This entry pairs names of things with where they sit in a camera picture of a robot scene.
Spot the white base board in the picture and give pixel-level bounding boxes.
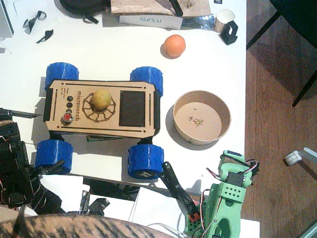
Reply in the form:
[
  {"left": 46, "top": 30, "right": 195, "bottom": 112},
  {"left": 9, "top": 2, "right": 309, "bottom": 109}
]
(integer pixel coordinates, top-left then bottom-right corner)
[{"left": 239, "top": 218, "right": 261, "bottom": 238}]

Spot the black patterned mat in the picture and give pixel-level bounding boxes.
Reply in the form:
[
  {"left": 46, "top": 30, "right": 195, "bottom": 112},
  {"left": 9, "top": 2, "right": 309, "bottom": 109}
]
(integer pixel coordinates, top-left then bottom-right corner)
[{"left": 83, "top": 177, "right": 159, "bottom": 201}]

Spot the brown paper bowl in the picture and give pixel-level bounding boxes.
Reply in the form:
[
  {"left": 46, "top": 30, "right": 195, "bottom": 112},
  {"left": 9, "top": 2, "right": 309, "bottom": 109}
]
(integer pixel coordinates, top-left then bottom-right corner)
[{"left": 172, "top": 90, "right": 232, "bottom": 146}]

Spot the black foil packet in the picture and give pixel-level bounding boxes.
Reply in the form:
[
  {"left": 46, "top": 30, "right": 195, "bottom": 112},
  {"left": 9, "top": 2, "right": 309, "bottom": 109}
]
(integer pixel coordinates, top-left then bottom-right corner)
[
  {"left": 89, "top": 198, "right": 111, "bottom": 216},
  {"left": 79, "top": 189, "right": 91, "bottom": 215}
]

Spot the black rover display panel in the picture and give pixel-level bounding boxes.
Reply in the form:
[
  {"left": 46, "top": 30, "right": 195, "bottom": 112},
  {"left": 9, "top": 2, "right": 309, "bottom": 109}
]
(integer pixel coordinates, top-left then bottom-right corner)
[{"left": 119, "top": 90, "right": 146, "bottom": 127}]

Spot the wooden rover chassis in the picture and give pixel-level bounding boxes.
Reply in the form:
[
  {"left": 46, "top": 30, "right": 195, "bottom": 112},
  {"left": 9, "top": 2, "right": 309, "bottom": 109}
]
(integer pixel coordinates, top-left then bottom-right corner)
[{"left": 43, "top": 79, "right": 161, "bottom": 140}]

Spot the tabby cat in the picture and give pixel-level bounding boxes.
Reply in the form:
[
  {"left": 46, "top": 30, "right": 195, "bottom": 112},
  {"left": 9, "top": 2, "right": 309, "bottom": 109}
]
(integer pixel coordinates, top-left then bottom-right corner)
[{"left": 0, "top": 205, "right": 174, "bottom": 238}]

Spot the white paper sheet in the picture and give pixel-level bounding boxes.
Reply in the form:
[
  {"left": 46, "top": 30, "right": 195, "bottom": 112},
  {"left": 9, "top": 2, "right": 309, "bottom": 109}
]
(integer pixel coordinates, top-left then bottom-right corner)
[{"left": 39, "top": 175, "right": 85, "bottom": 214}]

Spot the yellow-green fruit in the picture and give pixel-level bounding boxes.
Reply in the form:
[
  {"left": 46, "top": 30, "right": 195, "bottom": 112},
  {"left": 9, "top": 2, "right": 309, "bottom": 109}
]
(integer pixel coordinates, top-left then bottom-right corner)
[{"left": 89, "top": 89, "right": 111, "bottom": 112}]

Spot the white caster wheel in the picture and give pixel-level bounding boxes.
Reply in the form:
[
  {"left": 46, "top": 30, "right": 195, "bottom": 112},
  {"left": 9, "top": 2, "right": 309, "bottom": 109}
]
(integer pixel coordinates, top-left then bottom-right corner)
[{"left": 283, "top": 150, "right": 303, "bottom": 166}]

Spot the orange fruit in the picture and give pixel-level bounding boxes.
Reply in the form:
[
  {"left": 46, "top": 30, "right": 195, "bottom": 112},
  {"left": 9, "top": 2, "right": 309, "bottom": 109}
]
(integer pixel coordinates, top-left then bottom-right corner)
[{"left": 163, "top": 34, "right": 186, "bottom": 59}]

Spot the grey furniture leg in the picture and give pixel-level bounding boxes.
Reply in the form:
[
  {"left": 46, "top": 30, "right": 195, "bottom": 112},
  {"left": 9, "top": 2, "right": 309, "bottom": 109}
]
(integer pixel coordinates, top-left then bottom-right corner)
[{"left": 298, "top": 147, "right": 317, "bottom": 178}]

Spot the white SUNLU box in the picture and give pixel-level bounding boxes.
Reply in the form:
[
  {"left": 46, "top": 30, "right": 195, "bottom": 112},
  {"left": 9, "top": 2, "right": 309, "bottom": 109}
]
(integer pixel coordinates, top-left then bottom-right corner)
[{"left": 118, "top": 14, "right": 184, "bottom": 30}]

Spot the paper cup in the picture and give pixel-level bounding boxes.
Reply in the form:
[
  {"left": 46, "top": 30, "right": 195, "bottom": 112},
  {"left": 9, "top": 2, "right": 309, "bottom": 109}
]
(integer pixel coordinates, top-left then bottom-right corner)
[{"left": 213, "top": 8, "right": 235, "bottom": 33}]

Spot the black bar on board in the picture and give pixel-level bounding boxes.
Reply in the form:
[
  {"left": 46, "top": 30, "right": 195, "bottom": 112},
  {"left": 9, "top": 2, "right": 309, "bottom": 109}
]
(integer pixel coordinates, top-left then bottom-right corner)
[{"left": 169, "top": 0, "right": 184, "bottom": 17}]

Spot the brown wooden board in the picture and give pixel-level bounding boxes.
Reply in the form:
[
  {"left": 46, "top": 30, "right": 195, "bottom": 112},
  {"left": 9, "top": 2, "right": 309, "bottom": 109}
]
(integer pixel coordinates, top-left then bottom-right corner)
[{"left": 110, "top": 0, "right": 211, "bottom": 18}]

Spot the black curved plastic part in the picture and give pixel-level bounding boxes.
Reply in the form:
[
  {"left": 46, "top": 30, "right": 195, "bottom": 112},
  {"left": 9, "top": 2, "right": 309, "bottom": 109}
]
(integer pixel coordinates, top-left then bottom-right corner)
[{"left": 36, "top": 29, "right": 54, "bottom": 44}]

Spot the black chair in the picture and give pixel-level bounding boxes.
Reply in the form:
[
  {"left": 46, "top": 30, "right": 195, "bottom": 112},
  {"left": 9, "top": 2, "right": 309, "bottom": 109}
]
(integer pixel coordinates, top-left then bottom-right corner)
[{"left": 246, "top": 0, "right": 317, "bottom": 107}]

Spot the black printed bracket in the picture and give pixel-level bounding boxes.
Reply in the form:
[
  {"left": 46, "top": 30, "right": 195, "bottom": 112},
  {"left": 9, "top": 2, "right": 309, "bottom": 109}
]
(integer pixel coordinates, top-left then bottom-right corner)
[{"left": 218, "top": 21, "right": 239, "bottom": 46}]

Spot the black plastic part with ring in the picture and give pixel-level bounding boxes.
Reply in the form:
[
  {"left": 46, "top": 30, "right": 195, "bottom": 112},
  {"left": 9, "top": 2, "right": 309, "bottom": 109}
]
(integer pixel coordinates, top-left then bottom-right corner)
[{"left": 23, "top": 10, "right": 47, "bottom": 34}]

